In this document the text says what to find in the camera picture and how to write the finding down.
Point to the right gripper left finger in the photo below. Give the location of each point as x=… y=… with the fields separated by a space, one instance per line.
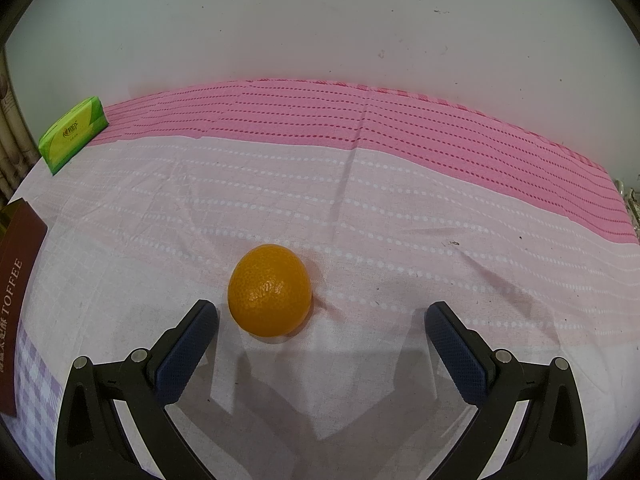
x=91 y=442

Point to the small round orange kumquat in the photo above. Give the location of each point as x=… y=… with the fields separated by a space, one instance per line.
x=269 y=292

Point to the beige patterned curtain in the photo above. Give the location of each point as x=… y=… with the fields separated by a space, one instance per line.
x=18 y=149

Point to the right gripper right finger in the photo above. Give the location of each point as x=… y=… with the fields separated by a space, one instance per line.
x=551 y=442

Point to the pink purple checkered tablecloth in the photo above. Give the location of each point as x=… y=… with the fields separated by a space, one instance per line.
x=392 y=201

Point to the maroon gold toffee tin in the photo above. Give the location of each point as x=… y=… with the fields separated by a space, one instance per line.
x=22 y=234

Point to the green tissue pack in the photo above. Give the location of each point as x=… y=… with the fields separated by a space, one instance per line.
x=69 y=134

